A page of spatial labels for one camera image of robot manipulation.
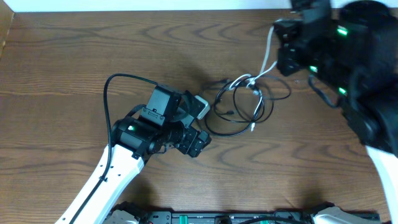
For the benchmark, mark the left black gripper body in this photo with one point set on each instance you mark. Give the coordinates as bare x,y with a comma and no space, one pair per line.
190,142

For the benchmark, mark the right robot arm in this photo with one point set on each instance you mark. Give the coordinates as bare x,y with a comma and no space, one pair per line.
356,56

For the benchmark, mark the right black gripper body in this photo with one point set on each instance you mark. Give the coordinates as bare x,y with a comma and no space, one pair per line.
298,57

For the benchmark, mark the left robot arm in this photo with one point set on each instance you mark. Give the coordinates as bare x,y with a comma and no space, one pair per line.
146,130

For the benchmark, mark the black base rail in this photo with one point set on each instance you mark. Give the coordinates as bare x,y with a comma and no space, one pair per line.
323,213

